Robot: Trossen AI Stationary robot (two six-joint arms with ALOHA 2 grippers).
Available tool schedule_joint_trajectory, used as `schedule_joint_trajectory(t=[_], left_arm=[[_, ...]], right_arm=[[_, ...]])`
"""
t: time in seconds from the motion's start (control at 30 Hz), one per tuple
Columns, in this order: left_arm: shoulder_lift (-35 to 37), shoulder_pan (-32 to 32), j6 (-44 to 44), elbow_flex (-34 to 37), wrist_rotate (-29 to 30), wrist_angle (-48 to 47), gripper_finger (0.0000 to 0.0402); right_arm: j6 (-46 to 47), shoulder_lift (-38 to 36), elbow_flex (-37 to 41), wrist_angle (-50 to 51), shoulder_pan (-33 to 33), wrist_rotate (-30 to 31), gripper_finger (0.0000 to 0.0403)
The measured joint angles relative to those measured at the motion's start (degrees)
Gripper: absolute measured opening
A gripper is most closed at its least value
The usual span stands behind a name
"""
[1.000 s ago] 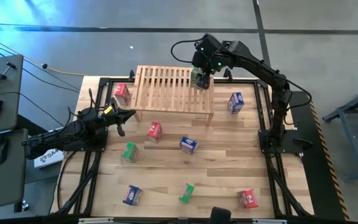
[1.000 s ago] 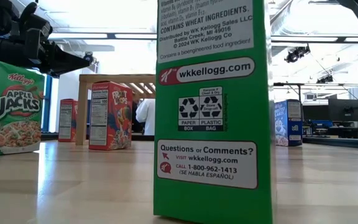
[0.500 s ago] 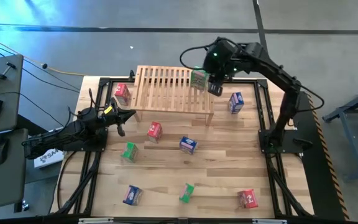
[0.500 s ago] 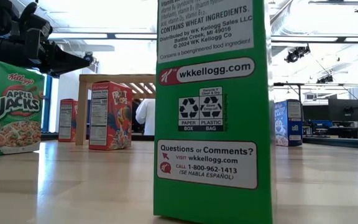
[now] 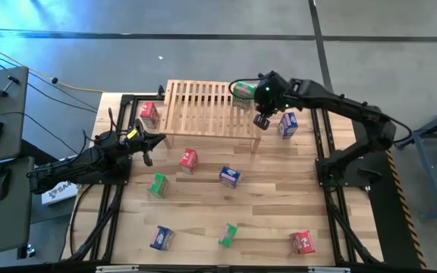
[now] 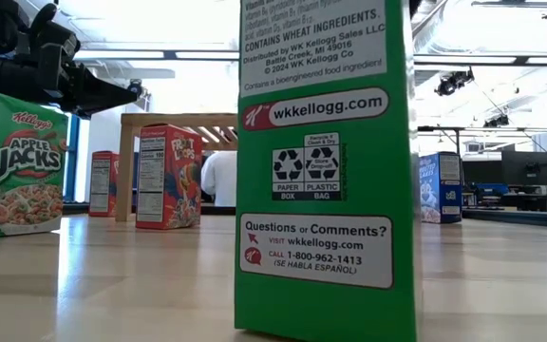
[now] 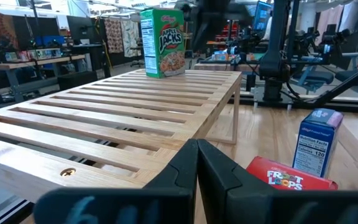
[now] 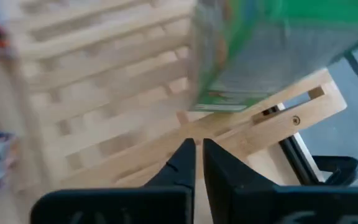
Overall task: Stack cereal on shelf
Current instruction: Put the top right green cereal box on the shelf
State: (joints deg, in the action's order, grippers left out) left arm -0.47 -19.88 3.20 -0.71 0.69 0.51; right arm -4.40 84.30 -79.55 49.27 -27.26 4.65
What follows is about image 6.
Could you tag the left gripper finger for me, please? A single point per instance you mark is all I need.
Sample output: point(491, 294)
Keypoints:
point(93, 92)

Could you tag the red Froot Loops cereal box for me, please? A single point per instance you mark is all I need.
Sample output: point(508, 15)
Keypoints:
point(102, 185)
point(178, 180)

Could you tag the green Apple Jacks cereal box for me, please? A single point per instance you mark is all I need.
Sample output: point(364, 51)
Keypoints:
point(26, 161)
point(326, 190)

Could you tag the blue Frosted Flakes cereal box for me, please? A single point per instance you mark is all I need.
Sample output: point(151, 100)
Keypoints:
point(437, 190)

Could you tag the light wooden slatted shelf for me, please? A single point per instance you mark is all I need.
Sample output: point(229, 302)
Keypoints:
point(126, 180)

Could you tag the black ceiling spotlight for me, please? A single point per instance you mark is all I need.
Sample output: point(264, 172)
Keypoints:
point(496, 121)
point(135, 88)
point(449, 84)

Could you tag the person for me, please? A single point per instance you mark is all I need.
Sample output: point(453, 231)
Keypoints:
point(221, 178)

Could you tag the black computer monitor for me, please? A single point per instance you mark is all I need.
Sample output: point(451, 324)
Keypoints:
point(527, 168)
point(482, 172)

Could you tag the overhead light bar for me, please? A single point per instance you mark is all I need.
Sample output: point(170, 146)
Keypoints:
point(520, 60)

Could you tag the black office desk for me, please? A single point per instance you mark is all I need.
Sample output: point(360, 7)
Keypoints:
point(515, 197)

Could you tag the black pipe rail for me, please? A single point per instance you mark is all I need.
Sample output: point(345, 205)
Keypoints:
point(444, 128)

